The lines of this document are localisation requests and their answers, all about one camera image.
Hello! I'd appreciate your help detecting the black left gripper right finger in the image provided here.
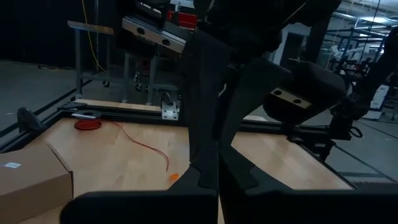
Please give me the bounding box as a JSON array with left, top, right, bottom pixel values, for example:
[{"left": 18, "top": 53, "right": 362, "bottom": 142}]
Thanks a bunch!
[{"left": 218, "top": 141, "right": 398, "bottom": 224}]

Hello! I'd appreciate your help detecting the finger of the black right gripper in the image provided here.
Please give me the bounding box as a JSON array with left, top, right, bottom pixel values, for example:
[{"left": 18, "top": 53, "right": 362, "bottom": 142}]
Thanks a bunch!
[
  {"left": 183, "top": 29, "right": 233, "bottom": 169},
  {"left": 219, "top": 57, "right": 293, "bottom": 147}
]

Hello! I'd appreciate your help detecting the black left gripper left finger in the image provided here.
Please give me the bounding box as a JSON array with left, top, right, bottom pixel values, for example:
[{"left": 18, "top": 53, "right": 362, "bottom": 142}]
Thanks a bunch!
[{"left": 60, "top": 139, "right": 220, "bottom": 224}]

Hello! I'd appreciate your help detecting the red storage bin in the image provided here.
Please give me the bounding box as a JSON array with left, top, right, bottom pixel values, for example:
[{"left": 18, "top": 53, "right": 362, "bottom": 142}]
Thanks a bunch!
[{"left": 167, "top": 10, "right": 199, "bottom": 31}]

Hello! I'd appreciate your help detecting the small cardboard box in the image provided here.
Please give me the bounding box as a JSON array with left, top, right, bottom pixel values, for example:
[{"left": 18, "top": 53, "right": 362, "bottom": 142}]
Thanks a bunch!
[{"left": 0, "top": 143, "right": 75, "bottom": 224}]

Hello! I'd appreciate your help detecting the wooden side table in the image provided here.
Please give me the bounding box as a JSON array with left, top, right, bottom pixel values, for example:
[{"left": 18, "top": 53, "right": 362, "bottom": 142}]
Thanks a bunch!
[{"left": 67, "top": 20, "right": 187, "bottom": 106}]

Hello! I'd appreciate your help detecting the silver mounting bracket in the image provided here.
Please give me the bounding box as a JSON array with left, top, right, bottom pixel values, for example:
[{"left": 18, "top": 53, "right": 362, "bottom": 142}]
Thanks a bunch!
[{"left": 160, "top": 101, "right": 181, "bottom": 121}]

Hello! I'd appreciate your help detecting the black aluminium table frame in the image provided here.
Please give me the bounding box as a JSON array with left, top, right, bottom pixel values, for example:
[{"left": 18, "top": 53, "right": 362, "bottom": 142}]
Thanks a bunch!
[{"left": 0, "top": 79, "right": 398, "bottom": 187}]

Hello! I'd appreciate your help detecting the black clamp handle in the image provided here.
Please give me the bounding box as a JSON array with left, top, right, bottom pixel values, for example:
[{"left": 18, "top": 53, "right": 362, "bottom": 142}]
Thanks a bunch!
[{"left": 328, "top": 105, "right": 364, "bottom": 141}]

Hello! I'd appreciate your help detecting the thin yellow cable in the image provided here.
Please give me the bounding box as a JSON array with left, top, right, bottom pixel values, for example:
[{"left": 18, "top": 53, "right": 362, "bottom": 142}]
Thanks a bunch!
[{"left": 80, "top": 0, "right": 107, "bottom": 75}]

